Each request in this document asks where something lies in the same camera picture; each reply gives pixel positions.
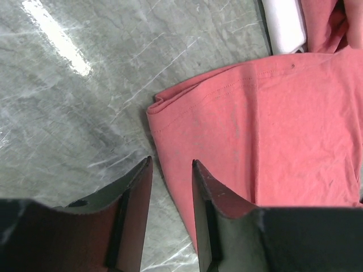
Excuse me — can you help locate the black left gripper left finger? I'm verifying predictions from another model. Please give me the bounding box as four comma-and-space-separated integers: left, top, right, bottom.
1, 157, 153, 271

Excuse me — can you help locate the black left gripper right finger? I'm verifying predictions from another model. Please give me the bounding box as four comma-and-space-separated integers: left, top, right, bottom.
192, 160, 362, 271

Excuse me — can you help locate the folded white t-shirt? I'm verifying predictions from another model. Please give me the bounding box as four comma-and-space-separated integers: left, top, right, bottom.
262, 0, 307, 55

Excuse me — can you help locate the red t-shirt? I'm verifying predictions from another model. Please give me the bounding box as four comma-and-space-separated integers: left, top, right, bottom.
147, 1, 362, 240

